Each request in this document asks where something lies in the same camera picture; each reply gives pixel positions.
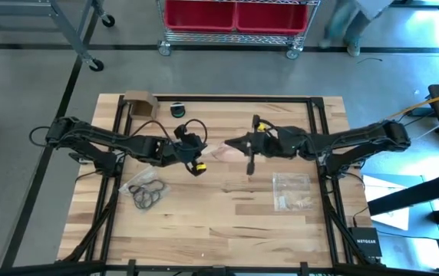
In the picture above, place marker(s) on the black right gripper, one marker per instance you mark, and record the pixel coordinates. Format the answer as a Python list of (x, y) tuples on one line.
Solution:
[(277, 142)]

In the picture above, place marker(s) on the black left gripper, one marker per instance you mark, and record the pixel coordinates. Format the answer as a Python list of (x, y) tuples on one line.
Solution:
[(185, 149)]

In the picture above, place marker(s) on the thin black rubber band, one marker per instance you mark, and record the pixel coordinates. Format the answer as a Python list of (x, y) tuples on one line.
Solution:
[(131, 188)]

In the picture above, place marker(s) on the clear plastic zip bag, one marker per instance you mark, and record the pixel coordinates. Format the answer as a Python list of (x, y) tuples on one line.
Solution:
[(127, 184)]

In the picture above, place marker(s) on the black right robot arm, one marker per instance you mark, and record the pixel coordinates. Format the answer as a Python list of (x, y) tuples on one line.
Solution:
[(357, 140)]

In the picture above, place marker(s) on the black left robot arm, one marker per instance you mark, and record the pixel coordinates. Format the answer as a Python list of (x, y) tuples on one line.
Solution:
[(100, 140)]

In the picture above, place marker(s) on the small open cardboard box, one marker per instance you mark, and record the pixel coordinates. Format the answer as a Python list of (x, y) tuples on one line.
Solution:
[(142, 109)]

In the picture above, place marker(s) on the grey caster wheel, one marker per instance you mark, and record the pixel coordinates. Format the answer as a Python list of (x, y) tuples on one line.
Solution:
[(293, 53), (164, 48)]

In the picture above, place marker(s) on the red plastic bin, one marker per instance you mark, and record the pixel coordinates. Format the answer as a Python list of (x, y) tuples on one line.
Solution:
[(200, 15), (271, 17)]

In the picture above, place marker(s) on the black caster wheel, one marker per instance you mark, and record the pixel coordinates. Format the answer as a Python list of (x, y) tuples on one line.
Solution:
[(97, 65), (108, 20)]

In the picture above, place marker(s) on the white sheet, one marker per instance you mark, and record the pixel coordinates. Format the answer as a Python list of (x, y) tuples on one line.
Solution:
[(380, 188)]

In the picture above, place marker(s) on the person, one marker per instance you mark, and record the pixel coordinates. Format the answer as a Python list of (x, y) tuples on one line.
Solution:
[(352, 23)]

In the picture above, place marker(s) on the black power adapter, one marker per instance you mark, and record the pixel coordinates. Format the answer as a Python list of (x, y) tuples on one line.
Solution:
[(423, 112)]

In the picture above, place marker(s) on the black Netgear network switch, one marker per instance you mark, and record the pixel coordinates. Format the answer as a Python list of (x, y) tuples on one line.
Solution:
[(365, 242)]

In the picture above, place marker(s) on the grey metal cart frame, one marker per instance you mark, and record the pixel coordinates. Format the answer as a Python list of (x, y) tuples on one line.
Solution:
[(70, 34)]

